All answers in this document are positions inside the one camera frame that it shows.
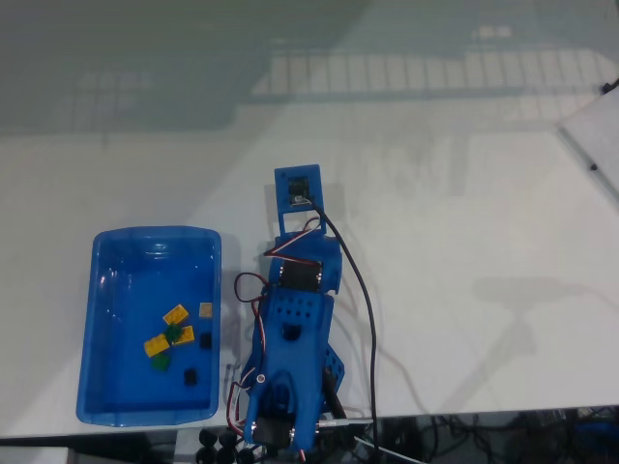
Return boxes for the blue plastic bin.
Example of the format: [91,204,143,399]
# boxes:
[75,225,223,429]

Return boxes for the black clamp knob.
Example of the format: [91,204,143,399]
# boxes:
[217,432,238,464]
[195,428,218,464]

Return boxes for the white board panel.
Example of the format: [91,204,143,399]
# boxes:
[555,89,619,204]

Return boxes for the blue object under table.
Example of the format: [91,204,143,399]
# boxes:
[574,419,616,449]

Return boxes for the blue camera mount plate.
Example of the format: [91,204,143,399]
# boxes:
[273,163,323,238]

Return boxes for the black camera module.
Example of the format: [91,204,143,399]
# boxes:
[287,176,311,207]

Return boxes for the red black servo wire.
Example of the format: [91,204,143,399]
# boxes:
[234,272,271,302]

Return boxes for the black camera cable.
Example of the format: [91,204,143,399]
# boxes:
[307,200,383,455]

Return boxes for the white cable plug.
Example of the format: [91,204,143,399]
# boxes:
[317,416,374,427]

